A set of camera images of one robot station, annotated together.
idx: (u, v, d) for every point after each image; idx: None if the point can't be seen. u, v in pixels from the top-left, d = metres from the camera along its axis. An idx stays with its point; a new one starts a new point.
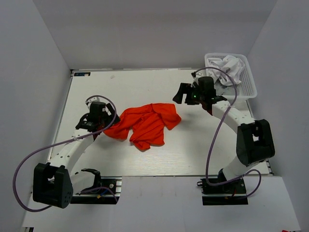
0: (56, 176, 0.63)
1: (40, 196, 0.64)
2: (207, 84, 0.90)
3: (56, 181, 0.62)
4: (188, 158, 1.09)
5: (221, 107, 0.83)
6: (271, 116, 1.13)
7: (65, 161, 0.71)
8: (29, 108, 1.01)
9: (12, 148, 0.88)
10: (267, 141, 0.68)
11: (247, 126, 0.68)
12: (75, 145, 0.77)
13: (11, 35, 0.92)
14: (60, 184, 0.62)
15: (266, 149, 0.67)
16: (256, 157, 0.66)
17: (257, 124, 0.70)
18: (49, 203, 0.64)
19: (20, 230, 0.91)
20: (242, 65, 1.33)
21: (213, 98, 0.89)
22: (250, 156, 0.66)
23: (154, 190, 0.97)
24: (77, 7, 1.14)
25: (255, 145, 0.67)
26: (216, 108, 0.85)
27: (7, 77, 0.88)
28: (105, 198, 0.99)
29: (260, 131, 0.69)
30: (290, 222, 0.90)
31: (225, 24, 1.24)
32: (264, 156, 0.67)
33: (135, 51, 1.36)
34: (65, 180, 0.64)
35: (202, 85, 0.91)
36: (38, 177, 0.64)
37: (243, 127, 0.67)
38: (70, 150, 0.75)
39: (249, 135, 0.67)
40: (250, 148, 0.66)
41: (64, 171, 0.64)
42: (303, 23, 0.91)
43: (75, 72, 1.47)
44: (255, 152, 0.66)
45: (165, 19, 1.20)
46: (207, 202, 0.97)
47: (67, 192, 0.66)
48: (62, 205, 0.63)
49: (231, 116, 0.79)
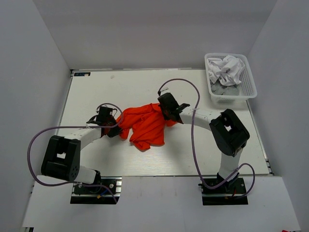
0: (69, 146, 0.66)
1: (49, 169, 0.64)
2: (167, 98, 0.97)
3: (69, 150, 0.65)
4: (188, 158, 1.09)
5: (189, 112, 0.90)
6: (271, 116, 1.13)
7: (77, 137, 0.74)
8: (28, 108, 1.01)
9: (12, 148, 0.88)
10: (238, 127, 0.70)
11: (216, 121, 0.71)
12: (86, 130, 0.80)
13: (11, 36, 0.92)
14: (72, 154, 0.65)
15: (242, 134, 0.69)
16: (237, 144, 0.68)
17: (224, 115, 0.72)
18: (56, 176, 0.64)
19: (20, 230, 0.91)
20: (242, 65, 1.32)
21: (177, 108, 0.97)
22: (231, 145, 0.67)
23: (154, 190, 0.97)
24: (77, 7, 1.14)
25: (230, 135, 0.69)
26: (185, 115, 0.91)
27: (7, 78, 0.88)
28: (105, 198, 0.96)
29: (230, 121, 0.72)
30: (290, 222, 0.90)
31: (226, 24, 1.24)
32: (243, 141, 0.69)
33: (134, 51, 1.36)
34: (77, 152, 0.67)
35: (162, 103, 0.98)
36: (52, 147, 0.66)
37: (213, 123, 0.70)
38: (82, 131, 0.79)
39: (221, 128, 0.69)
40: (228, 138, 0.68)
41: (77, 142, 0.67)
42: (304, 23, 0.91)
43: (75, 72, 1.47)
44: (234, 140, 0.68)
45: (165, 19, 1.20)
46: (209, 202, 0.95)
47: (75, 167, 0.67)
48: (69, 178, 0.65)
49: (199, 117, 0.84)
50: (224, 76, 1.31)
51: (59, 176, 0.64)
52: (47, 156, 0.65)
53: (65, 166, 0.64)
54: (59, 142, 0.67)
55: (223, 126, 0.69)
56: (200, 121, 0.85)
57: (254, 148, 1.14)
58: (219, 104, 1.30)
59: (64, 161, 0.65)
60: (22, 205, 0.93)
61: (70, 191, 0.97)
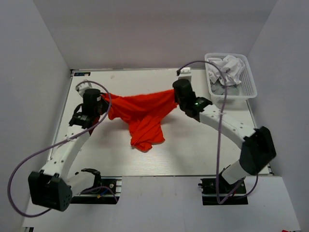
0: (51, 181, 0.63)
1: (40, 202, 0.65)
2: (186, 89, 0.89)
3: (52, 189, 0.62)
4: (188, 158, 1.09)
5: (212, 115, 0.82)
6: (271, 116, 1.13)
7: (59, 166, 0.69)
8: (28, 108, 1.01)
9: (12, 148, 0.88)
10: (269, 147, 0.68)
11: (249, 139, 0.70)
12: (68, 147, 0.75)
13: (11, 36, 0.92)
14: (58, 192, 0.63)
15: (270, 154, 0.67)
16: (262, 165, 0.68)
17: (257, 133, 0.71)
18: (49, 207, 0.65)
19: (20, 230, 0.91)
20: (242, 65, 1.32)
21: (197, 104, 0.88)
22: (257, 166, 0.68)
23: (154, 190, 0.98)
24: (77, 7, 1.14)
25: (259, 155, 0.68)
26: (206, 116, 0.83)
27: (7, 77, 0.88)
28: (105, 198, 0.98)
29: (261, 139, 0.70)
30: (290, 222, 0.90)
31: (226, 25, 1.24)
32: (268, 161, 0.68)
33: (134, 50, 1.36)
34: (62, 187, 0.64)
35: (180, 92, 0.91)
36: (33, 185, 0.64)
37: (245, 142, 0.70)
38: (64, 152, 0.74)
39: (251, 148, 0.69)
40: (255, 158, 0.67)
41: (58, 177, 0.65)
42: (303, 23, 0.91)
43: (75, 72, 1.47)
44: (260, 160, 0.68)
45: (165, 18, 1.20)
46: (208, 202, 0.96)
47: (65, 195, 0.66)
48: (61, 207, 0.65)
49: (228, 127, 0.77)
50: (224, 76, 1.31)
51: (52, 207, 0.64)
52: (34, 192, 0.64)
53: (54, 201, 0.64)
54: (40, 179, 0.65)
55: (255, 146, 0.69)
56: (226, 130, 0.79)
57: None
58: (219, 104, 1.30)
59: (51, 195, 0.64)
60: (22, 205, 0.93)
61: None
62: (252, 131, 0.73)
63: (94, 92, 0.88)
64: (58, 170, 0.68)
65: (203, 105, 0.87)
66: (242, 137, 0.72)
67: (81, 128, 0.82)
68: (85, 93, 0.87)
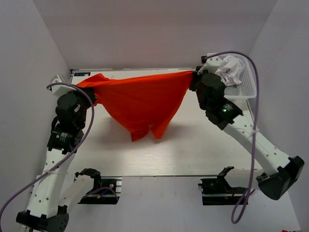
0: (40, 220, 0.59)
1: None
2: (217, 91, 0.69)
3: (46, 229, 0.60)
4: (188, 158, 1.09)
5: (243, 130, 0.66)
6: (270, 117, 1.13)
7: (45, 206, 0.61)
8: (28, 108, 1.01)
9: (12, 148, 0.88)
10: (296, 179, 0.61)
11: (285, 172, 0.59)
12: (52, 180, 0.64)
13: (11, 36, 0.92)
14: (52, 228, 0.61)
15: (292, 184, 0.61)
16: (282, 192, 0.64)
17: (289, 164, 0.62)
18: None
19: (20, 230, 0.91)
20: (242, 66, 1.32)
21: (226, 110, 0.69)
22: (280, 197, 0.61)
23: (154, 190, 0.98)
24: (77, 7, 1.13)
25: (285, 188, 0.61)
26: (235, 130, 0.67)
27: (7, 77, 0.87)
28: (105, 198, 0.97)
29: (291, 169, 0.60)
30: (291, 223, 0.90)
31: (226, 24, 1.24)
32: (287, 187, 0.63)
33: (134, 50, 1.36)
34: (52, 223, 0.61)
35: (208, 91, 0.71)
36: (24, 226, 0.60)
37: (283, 177, 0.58)
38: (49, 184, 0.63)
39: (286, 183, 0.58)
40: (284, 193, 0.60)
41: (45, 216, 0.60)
42: (303, 22, 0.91)
43: (75, 72, 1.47)
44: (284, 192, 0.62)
45: (165, 18, 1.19)
46: (208, 202, 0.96)
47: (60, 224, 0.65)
48: None
49: (260, 151, 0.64)
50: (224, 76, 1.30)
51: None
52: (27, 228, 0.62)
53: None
54: (27, 222, 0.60)
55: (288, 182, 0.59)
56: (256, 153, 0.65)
57: None
58: None
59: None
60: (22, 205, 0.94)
61: None
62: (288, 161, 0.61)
63: (69, 102, 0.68)
64: (45, 211, 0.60)
65: (233, 114, 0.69)
66: (277, 168, 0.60)
67: (63, 152, 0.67)
68: (58, 107, 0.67)
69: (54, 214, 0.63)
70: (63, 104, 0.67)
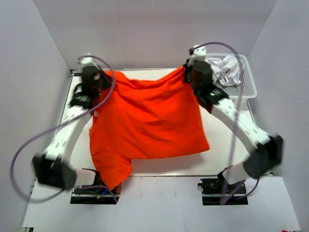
0: (54, 167, 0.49)
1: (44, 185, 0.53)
2: (207, 75, 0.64)
3: (55, 172, 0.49)
4: (188, 158, 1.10)
5: (225, 112, 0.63)
6: (270, 116, 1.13)
7: (60, 150, 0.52)
8: (29, 108, 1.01)
9: (13, 148, 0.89)
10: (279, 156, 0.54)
11: (262, 147, 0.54)
12: (69, 131, 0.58)
13: (12, 36, 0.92)
14: (62, 174, 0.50)
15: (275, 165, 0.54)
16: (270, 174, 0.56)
17: (272, 144, 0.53)
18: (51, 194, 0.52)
19: (20, 230, 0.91)
20: (242, 65, 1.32)
21: (212, 94, 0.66)
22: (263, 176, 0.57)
23: (154, 190, 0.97)
24: (77, 7, 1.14)
25: (270, 165, 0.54)
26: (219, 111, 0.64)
27: (8, 78, 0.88)
28: (105, 198, 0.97)
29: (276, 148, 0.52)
30: (291, 222, 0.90)
31: (225, 25, 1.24)
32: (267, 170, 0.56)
33: (134, 51, 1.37)
34: (62, 174, 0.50)
35: (198, 74, 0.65)
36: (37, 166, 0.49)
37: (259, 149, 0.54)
38: (66, 133, 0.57)
39: (264, 157, 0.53)
40: (264, 168, 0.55)
41: (63, 158, 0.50)
42: (302, 23, 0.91)
43: (75, 72, 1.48)
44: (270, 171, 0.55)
45: (165, 18, 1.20)
46: (208, 202, 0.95)
47: (69, 179, 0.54)
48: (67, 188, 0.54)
49: (240, 127, 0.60)
50: (224, 76, 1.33)
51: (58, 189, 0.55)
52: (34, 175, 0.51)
53: (60, 184, 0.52)
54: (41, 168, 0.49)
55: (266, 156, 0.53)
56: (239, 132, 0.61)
57: None
58: None
59: (55, 179, 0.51)
60: (22, 205, 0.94)
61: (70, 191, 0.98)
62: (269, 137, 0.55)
63: (90, 70, 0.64)
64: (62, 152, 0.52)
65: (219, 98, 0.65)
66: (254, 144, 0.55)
67: (82, 110, 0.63)
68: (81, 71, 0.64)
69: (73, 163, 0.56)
70: (89, 69, 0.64)
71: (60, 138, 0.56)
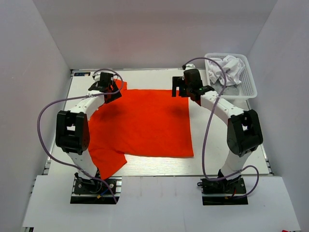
0: (77, 120, 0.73)
1: (63, 141, 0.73)
2: (193, 75, 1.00)
3: (77, 123, 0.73)
4: (188, 158, 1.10)
5: (210, 98, 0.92)
6: (270, 116, 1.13)
7: (83, 109, 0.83)
8: (28, 108, 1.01)
9: (12, 148, 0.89)
10: (255, 130, 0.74)
11: (236, 117, 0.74)
12: (90, 100, 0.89)
13: (11, 36, 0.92)
14: (80, 126, 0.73)
15: (255, 137, 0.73)
16: (246, 146, 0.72)
17: (246, 115, 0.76)
18: (70, 145, 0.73)
19: (20, 230, 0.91)
20: (242, 65, 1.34)
21: (201, 89, 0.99)
22: (241, 146, 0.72)
23: (154, 190, 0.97)
24: (77, 7, 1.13)
25: (244, 135, 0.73)
26: (205, 99, 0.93)
27: (7, 78, 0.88)
28: (105, 198, 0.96)
29: (249, 121, 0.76)
30: (291, 222, 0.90)
31: (225, 25, 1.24)
32: (253, 145, 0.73)
33: (134, 51, 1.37)
34: (79, 129, 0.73)
35: (188, 77, 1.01)
36: (62, 120, 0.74)
37: (233, 120, 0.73)
38: (87, 101, 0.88)
39: (239, 127, 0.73)
40: (241, 137, 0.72)
41: (84, 115, 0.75)
42: (303, 23, 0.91)
43: (75, 72, 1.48)
44: (245, 141, 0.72)
45: (165, 18, 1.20)
46: (208, 202, 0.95)
47: (85, 137, 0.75)
48: (82, 146, 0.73)
49: (221, 108, 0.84)
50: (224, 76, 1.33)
51: (73, 146, 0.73)
52: (59, 130, 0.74)
53: (77, 138, 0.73)
54: (71, 118, 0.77)
55: (241, 127, 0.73)
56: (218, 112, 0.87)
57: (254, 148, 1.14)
58: None
59: (75, 133, 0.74)
60: (21, 205, 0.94)
61: (70, 191, 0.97)
62: (241, 111, 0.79)
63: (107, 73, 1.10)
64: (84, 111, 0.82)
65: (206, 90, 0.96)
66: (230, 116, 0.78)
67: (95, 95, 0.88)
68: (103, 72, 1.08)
69: (86, 123, 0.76)
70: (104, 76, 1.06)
71: (81, 105, 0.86)
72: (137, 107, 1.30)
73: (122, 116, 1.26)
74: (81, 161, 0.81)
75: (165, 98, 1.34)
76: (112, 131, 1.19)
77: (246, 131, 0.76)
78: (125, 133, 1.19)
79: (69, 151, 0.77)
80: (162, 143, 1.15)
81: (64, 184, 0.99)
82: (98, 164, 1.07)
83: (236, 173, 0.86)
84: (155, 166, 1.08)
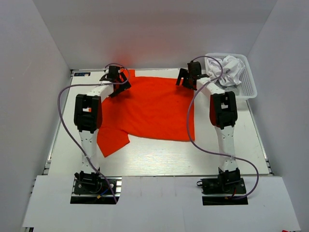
0: (93, 102, 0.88)
1: (80, 120, 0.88)
2: (194, 65, 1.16)
3: (93, 105, 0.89)
4: (189, 158, 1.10)
5: (203, 81, 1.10)
6: (270, 116, 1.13)
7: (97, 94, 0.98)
8: (28, 107, 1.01)
9: (12, 148, 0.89)
10: (231, 108, 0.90)
11: (218, 97, 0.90)
12: (102, 88, 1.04)
13: (10, 36, 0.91)
14: (96, 108, 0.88)
15: (231, 114, 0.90)
16: (222, 120, 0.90)
17: (226, 95, 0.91)
18: (86, 123, 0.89)
19: (20, 230, 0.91)
20: (242, 66, 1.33)
21: (199, 75, 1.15)
22: (218, 118, 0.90)
23: (154, 190, 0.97)
24: (77, 7, 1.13)
25: (221, 110, 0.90)
26: (200, 83, 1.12)
27: (7, 78, 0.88)
28: (104, 198, 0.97)
29: (228, 101, 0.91)
30: (291, 222, 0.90)
31: (226, 25, 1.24)
32: (229, 120, 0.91)
33: (135, 51, 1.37)
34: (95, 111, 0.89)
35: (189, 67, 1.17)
36: (80, 102, 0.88)
37: (215, 97, 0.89)
38: (99, 89, 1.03)
39: (217, 103, 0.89)
40: (218, 111, 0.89)
41: (99, 98, 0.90)
42: (303, 23, 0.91)
43: (75, 72, 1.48)
44: (222, 115, 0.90)
45: (165, 18, 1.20)
46: (208, 202, 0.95)
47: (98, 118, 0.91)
48: (96, 125, 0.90)
49: (209, 88, 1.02)
50: (224, 76, 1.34)
51: (89, 124, 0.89)
52: (77, 110, 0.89)
53: (93, 118, 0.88)
54: (86, 102, 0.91)
55: (219, 103, 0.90)
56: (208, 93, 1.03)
57: (254, 148, 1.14)
58: None
59: (91, 113, 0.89)
60: (21, 205, 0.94)
61: (70, 191, 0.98)
62: None
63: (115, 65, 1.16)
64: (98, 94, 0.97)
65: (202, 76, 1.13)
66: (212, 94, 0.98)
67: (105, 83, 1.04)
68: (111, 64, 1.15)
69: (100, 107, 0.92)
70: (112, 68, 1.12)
71: (96, 90, 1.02)
72: (142, 93, 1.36)
73: (127, 101, 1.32)
74: (90, 142, 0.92)
75: (170, 87, 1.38)
76: (118, 114, 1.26)
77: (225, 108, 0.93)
78: (130, 115, 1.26)
79: (82, 128, 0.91)
80: (165, 126, 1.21)
81: (64, 184, 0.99)
82: (104, 143, 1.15)
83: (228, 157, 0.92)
84: (155, 164, 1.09)
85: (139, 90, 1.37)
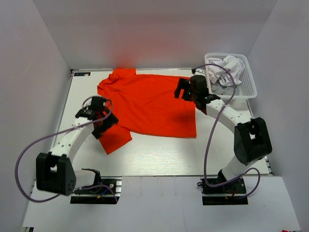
0: (58, 164, 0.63)
1: (45, 187, 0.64)
2: (200, 83, 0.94)
3: (58, 169, 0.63)
4: (189, 158, 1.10)
5: (216, 107, 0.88)
6: (270, 116, 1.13)
7: (65, 150, 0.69)
8: (28, 107, 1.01)
9: (12, 148, 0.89)
10: (263, 138, 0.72)
11: (243, 126, 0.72)
12: (75, 134, 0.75)
13: (11, 36, 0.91)
14: (61, 172, 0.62)
15: (263, 147, 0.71)
16: (255, 155, 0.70)
17: (253, 123, 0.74)
18: (53, 191, 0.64)
19: (20, 230, 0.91)
20: (242, 66, 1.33)
21: (206, 97, 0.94)
22: (249, 154, 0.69)
23: (154, 190, 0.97)
24: (77, 7, 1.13)
25: (252, 144, 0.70)
26: (211, 108, 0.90)
27: (7, 78, 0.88)
28: (105, 198, 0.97)
29: (257, 129, 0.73)
30: (291, 222, 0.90)
31: (226, 25, 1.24)
32: (262, 154, 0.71)
33: (135, 51, 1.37)
34: (68, 167, 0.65)
35: (194, 85, 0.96)
36: (42, 166, 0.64)
37: (240, 129, 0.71)
38: (72, 137, 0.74)
39: (246, 135, 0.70)
40: (248, 145, 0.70)
41: (66, 159, 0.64)
42: (303, 22, 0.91)
43: (75, 72, 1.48)
44: (253, 149, 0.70)
45: (165, 18, 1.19)
46: (208, 202, 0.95)
47: (70, 180, 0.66)
48: (65, 192, 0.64)
49: (226, 115, 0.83)
50: (224, 76, 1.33)
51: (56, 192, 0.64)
52: (39, 176, 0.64)
53: (60, 184, 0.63)
54: (53, 161, 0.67)
55: (248, 134, 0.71)
56: (227, 120, 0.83)
57: None
58: None
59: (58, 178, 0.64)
60: (21, 205, 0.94)
61: None
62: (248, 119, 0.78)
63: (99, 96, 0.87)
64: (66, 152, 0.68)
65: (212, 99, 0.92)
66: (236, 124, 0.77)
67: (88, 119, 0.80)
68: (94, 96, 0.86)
69: (71, 165, 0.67)
70: (95, 100, 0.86)
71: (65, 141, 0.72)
72: (143, 90, 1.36)
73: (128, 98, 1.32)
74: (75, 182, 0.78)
75: (171, 85, 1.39)
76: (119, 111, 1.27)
77: (254, 139, 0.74)
78: (132, 111, 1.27)
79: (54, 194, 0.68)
80: (166, 123, 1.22)
81: None
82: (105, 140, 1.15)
83: (238, 176, 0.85)
84: (156, 163, 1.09)
85: (140, 87, 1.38)
